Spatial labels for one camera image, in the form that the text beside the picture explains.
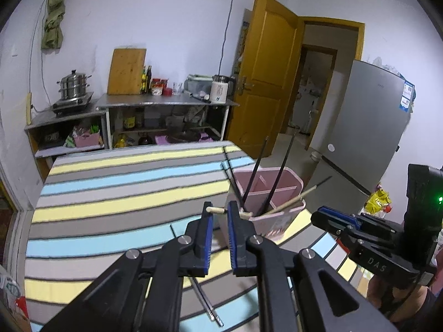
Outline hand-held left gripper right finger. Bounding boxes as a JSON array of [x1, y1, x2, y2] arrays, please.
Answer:
[[227, 201, 398, 332]]

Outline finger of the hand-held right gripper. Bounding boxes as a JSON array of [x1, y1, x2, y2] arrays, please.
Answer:
[[311, 210, 347, 240], [318, 205, 361, 228]]

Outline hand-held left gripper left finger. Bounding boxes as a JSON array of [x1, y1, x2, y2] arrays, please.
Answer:
[[41, 201, 214, 332]]

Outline wooden chopstick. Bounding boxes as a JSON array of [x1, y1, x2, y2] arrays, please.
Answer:
[[265, 176, 333, 214], [207, 207, 251, 219]]

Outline pink utensil holder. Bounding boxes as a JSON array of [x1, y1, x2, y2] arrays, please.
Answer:
[[218, 167, 307, 244]]

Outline person's right hand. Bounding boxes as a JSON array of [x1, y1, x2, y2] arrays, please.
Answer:
[[367, 277, 437, 324]]

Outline yellow snack bag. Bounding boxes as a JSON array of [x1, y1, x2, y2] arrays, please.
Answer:
[[365, 188, 393, 218]]

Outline grey refrigerator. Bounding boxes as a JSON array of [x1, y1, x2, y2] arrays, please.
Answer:
[[320, 59, 415, 198]]

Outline striped tablecloth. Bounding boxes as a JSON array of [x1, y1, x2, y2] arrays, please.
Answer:
[[24, 141, 367, 332]]

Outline long steel counter table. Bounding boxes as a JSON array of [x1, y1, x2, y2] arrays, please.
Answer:
[[95, 93, 239, 147]]

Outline white electric kettle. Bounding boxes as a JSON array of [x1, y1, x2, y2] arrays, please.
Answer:
[[210, 74, 236, 103]]

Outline yellow wooden door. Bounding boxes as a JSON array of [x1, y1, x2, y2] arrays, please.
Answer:
[[226, 0, 305, 160]]

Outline clear storage box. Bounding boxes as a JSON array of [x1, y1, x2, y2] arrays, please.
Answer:
[[183, 74, 213, 99]]

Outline pink basket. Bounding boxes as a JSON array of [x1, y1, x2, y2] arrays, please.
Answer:
[[73, 129, 102, 147]]

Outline red sauce jars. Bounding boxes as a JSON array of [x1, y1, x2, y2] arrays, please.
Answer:
[[150, 78, 173, 97]]

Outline dark oil bottle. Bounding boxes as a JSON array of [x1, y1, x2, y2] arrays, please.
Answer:
[[140, 65, 153, 95]]

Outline wooden cutting board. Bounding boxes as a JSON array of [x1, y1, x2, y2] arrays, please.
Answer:
[[107, 48, 147, 96]]

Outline small steel shelf table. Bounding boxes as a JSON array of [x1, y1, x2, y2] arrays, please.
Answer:
[[24, 102, 106, 180]]

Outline induction cooker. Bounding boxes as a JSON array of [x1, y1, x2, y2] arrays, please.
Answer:
[[52, 92, 95, 117]]

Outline steel steamer pot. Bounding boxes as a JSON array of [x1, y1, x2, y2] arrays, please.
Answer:
[[56, 70, 92, 100]]

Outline green hanging cloth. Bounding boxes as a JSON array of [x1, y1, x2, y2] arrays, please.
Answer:
[[41, 0, 73, 50]]

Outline yellow door frame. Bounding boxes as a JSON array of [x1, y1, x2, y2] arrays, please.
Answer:
[[301, 17, 365, 151]]

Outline wall cable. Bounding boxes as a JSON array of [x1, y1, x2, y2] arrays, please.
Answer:
[[219, 0, 238, 77]]

